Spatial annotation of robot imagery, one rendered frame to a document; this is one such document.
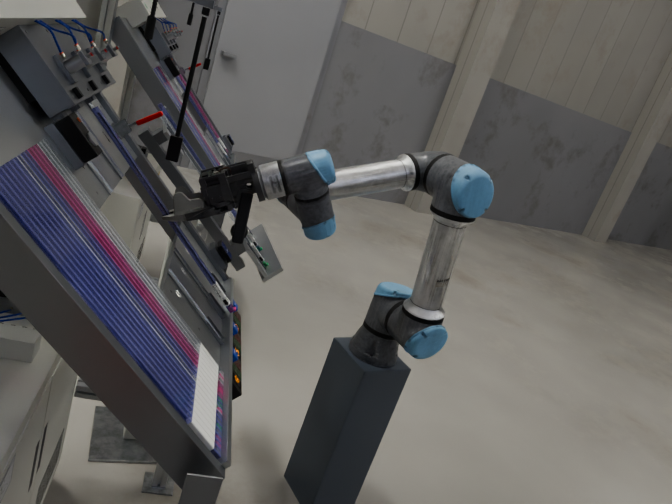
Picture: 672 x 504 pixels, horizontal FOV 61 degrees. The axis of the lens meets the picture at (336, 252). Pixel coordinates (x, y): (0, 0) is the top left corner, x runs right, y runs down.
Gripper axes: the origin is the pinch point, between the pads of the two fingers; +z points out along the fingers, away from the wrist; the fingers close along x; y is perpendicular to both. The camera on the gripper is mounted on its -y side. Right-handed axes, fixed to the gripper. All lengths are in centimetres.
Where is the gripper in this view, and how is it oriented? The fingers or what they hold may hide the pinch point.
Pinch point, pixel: (170, 218)
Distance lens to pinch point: 122.8
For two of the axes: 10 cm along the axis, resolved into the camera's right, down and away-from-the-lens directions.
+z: -9.6, 2.7, -0.6
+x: 1.6, 3.8, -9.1
